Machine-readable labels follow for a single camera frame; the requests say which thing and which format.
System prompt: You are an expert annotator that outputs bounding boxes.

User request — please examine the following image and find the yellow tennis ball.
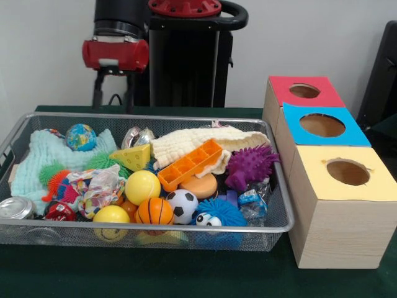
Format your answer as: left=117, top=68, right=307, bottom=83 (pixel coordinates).
left=125, top=169, right=162, bottom=206

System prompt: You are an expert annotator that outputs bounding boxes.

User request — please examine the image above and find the orange plastic toy block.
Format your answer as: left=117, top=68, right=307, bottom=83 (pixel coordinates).
left=157, top=138, right=224, bottom=192

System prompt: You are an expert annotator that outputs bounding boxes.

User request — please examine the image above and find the orange toy basketball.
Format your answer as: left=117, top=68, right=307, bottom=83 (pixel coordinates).
left=135, top=197, right=175, bottom=235

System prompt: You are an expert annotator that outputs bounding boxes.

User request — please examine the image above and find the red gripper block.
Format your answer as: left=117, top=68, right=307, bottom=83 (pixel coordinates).
left=82, top=38, right=151, bottom=115

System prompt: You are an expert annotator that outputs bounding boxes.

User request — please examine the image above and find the silver drink can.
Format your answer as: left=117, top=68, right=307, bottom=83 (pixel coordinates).
left=0, top=197, right=37, bottom=220

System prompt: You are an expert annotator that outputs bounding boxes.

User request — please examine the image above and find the yellow smiley ball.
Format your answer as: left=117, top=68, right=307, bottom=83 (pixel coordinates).
left=92, top=204, right=131, bottom=242

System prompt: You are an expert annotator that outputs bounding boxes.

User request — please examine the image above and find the black and white soccer ball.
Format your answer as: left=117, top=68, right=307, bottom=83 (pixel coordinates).
left=166, top=189, right=199, bottom=225

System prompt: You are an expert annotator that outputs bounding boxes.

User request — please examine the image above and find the black stand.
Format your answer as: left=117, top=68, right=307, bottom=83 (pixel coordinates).
left=356, top=20, right=397, bottom=131

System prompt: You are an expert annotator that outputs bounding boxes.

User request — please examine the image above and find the blue fuzzy ball with eyes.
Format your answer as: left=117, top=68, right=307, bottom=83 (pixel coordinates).
left=190, top=197, right=249, bottom=248

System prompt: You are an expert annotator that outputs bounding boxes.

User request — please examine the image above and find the wooden box with three holes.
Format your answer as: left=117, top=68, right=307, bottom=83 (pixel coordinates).
left=262, top=75, right=397, bottom=269

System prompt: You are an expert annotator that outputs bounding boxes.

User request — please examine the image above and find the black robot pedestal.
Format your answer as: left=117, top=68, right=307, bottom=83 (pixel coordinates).
left=132, top=0, right=249, bottom=108

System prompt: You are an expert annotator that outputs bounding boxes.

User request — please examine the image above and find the dark green tablecloth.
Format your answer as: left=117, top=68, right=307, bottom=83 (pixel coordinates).
left=0, top=105, right=397, bottom=298

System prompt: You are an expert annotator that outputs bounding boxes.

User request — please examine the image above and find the clear mesh bin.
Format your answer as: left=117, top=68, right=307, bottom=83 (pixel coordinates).
left=0, top=111, right=295, bottom=252

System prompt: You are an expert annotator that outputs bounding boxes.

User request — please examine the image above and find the cream muslin cloth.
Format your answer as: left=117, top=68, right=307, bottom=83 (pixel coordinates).
left=150, top=124, right=271, bottom=178

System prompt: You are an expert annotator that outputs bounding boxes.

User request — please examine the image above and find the mint green muslin cloth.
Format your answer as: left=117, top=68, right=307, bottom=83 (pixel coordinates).
left=11, top=129, right=118, bottom=215

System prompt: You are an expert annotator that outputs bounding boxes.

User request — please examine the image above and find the blue globe print ball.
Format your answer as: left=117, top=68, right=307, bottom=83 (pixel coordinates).
left=65, top=123, right=97, bottom=152

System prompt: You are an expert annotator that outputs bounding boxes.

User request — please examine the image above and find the purple spiky ball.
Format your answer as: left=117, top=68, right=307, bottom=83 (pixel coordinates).
left=223, top=142, right=280, bottom=191

